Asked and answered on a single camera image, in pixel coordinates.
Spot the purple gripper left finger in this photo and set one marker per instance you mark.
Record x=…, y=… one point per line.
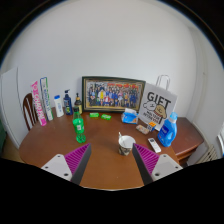
x=71, y=166

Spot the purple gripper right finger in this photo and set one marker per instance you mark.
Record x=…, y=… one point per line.
x=152, y=166

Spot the white remote control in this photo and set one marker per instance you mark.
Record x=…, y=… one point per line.
x=154, y=145

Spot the patterned paper cup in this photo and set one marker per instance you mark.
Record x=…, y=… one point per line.
x=125, y=144

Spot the small snack packet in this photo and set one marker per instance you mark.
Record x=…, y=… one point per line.
x=142, y=129

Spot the blue detergent bottle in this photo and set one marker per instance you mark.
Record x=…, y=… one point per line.
x=168, y=131

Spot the small colourful cube box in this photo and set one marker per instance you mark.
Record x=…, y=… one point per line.
x=151, y=126

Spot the green plastic soda bottle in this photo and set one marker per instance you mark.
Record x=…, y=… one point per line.
x=78, y=124

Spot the blue tissue pack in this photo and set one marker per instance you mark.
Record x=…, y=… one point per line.
x=129, y=116

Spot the green soap bar left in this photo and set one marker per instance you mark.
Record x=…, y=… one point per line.
x=93, y=114

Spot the white radiator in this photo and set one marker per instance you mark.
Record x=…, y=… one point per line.
x=209, y=155

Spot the white lotion bottle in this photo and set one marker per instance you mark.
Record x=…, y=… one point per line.
x=58, y=106

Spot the amber pump bottle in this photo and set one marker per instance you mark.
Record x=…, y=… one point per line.
x=78, y=103

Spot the white gift paper bag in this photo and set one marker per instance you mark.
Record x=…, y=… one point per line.
x=157, y=102

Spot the white green tall box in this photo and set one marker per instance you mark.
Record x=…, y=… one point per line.
x=46, y=99

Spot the dark blue pump bottle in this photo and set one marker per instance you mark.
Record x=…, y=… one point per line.
x=67, y=103

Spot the wooden chair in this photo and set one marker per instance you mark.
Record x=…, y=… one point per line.
x=29, y=111

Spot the framed group photo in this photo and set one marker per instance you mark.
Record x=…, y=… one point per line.
x=111, y=94

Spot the pink tall box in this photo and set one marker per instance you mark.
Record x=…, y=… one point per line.
x=37, y=102

